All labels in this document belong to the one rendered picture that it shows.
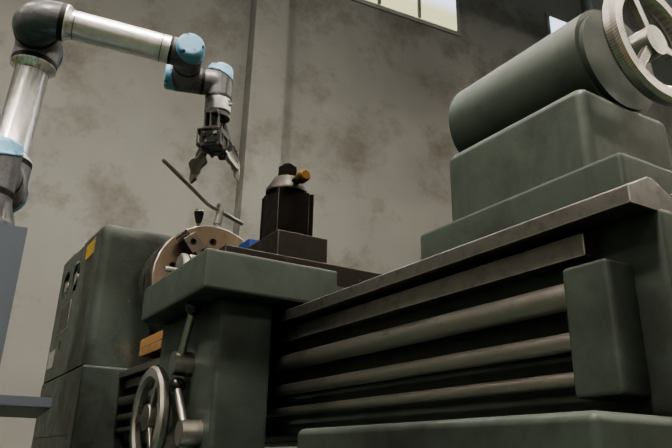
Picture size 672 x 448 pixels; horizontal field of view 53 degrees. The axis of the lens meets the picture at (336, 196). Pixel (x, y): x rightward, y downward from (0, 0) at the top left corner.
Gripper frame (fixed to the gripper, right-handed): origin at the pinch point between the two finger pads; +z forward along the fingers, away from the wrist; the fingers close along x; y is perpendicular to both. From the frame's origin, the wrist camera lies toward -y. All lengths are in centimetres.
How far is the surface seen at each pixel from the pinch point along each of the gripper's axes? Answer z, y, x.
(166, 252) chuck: 21.6, 8.1, -8.5
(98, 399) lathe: 58, 4, -25
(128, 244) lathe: 16.8, 0.5, -23.4
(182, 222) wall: -86, -292, -140
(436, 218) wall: -125, -433, 47
